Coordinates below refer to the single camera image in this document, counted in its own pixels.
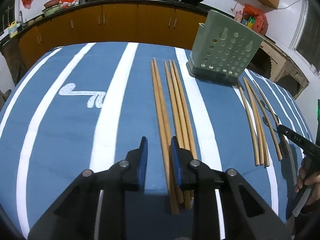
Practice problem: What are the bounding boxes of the person's right hand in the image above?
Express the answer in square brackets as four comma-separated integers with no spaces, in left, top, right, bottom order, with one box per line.
[295,157,319,205]

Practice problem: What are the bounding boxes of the red basin on counter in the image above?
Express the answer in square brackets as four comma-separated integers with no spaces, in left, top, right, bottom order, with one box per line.
[44,0,61,9]

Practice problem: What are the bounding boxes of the yellow detergent bottle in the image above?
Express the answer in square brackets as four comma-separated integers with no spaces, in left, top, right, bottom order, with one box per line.
[8,21,18,38]

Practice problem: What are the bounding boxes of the window with grille right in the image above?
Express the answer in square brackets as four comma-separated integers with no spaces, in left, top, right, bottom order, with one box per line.
[291,0,319,76]

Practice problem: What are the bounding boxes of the orange lower kitchen cabinets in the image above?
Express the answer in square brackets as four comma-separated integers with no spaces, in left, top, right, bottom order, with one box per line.
[19,3,206,68]

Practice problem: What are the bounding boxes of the green perforated utensil holder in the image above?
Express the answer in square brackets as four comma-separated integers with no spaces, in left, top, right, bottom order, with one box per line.
[186,10,264,86]

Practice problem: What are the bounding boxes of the red bags and bottles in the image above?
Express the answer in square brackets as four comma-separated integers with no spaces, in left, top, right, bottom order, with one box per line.
[234,4,268,36]

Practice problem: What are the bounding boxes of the blue white striped tablecloth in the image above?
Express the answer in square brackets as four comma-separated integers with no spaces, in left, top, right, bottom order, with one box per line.
[1,42,303,239]

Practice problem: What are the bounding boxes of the beige concrete side counter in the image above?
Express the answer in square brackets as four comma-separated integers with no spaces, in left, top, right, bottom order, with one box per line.
[247,39,309,99]

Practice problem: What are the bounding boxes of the green enamel basin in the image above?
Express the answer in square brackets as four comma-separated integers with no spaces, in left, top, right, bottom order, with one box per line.
[42,4,61,17]

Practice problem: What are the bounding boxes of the wooden chopstick group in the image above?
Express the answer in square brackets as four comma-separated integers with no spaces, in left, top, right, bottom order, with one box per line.
[236,81,260,166]
[243,77,270,167]
[248,82,283,161]
[243,77,265,165]

